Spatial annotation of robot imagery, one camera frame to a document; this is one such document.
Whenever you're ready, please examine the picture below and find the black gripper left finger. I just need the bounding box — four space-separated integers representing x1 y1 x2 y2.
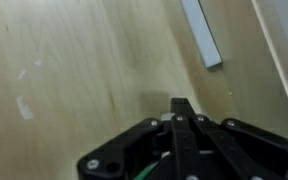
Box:
77 97 198 180

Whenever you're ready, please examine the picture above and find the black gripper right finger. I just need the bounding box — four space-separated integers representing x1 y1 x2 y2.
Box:
180 97 288 180

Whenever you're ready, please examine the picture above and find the empty wooden drawer white front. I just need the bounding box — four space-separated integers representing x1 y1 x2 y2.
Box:
0 0 288 180

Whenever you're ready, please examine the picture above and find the grey metal bar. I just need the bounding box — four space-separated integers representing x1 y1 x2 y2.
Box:
179 0 224 69

